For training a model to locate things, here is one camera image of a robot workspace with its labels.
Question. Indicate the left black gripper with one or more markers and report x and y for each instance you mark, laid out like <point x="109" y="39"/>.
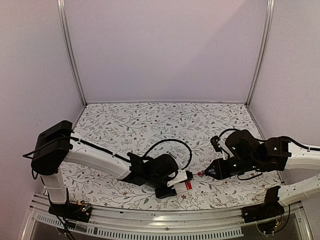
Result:
<point x="167" y="193"/>

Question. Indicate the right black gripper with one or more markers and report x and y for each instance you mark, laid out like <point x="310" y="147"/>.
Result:
<point x="220" y="172"/>

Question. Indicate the red orange battery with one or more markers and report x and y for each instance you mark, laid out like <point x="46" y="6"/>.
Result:
<point x="188" y="185"/>

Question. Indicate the red blue screwdriver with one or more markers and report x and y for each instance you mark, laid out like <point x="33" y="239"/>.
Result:
<point x="200" y="173"/>

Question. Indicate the small white remote control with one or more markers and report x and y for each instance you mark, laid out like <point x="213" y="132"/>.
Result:
<point x="177" y="158"/>

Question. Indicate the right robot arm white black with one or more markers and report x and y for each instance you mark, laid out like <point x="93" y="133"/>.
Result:
<point x="284" y="153"/>

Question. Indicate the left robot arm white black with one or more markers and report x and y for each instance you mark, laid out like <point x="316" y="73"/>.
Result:
<point x="60" y="143"/>

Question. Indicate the floral patterned table mat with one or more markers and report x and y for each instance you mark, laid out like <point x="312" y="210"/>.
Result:
<point x="184" y="129"/>

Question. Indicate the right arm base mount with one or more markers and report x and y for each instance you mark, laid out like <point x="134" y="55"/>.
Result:
<point x="270" y="208"/>

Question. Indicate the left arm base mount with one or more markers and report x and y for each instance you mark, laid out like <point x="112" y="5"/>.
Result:
<point x="80" y="211"/>

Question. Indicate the front aluminium rail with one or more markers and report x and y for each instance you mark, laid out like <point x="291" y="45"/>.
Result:
<point x="213" y="224"/>

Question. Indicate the right aluminium frame post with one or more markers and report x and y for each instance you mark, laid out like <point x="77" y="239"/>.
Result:
<point x="270" y="4"/>

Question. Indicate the aluminium frame post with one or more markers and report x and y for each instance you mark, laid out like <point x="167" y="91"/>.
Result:
<point x="61" y="7"/>
<point x="270" y="4"/>

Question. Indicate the left aluminium frame post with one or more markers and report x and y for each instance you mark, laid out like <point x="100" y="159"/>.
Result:
<point x="61" y="7"/>

